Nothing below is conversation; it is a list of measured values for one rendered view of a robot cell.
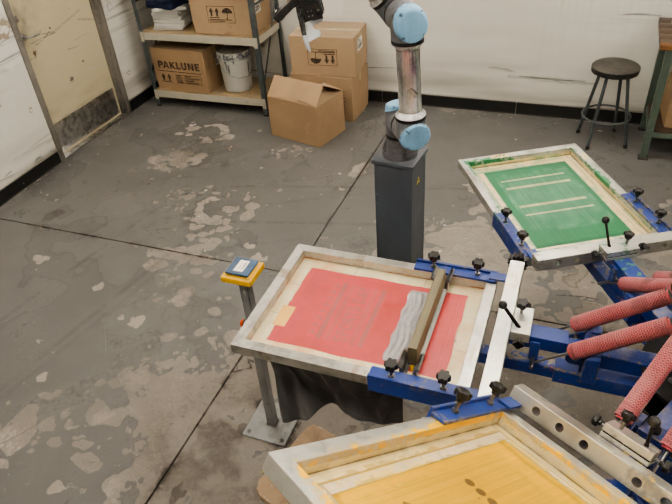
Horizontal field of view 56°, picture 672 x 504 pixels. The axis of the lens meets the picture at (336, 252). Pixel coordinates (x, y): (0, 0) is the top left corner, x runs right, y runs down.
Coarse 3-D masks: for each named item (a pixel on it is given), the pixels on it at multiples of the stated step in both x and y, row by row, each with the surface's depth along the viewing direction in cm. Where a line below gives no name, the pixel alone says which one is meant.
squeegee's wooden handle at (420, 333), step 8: (440, 272) 221; (440, 280) 218; (432, 288) 214; (440, 288) 217; (432, 296) 211; (440, 296) 220; (424, 304) 209; (432, 304) 208; (424, 312) 205; (432, 312) 209; (424, 320) 202; (416, 328) 200; (424, 328) 200; (416, 336) 197; (424, 336) 202; (416, 344) 194; (408, 352) 194; (416, 352) 193; (408, 360) 197; (416, 360) 195
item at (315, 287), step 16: (320, 272) 242; (336, 272) 242; (304, 288) 235; (320, 288) 235; (384, 288) 232; (400, 288) 232; (416, 288) 231; (320, 304) 228; (384, 304) 225; (400, 304) 225; (448, 304) 223; (464, 304) 222; (448, 320) 217
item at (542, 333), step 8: (536, 328) 199; (544, 328) 199; (552, 328) 198; (536, 336) 196; (544, 336) 196; (552, 336) 196; (560, 336) 195; (568, 336) 195; (528, 344) 198; (544, 344) 196; (552, 344) 195; (560, 344) 194; (560, 352) 196
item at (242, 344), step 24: (288, 264) 242; (360, 264) 242; (384, 264) 238; (408, 264) 237; (480, 288) 228; (264, 312) 222; (480, 312) 214; (240, 336) 212; (480, 336) 205; (288, 360) 203; (312, 360) 201; (336, 360) 200
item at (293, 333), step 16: (288, 304) 229; (304, 304) 228; (288, 320) 222; (304, 320) 221; (384, 320) 219; (272, 336) 216; (288, 336) 216; (304, 336) 215; (368, 336) 213; (384, 336) 212; (432, 336) 211; (448, 336) 211; (336, 352) 208; (352, 352) 208; (368, 352) 207; (432, 352) 205; (448, 352) 205; (432, 368) 200
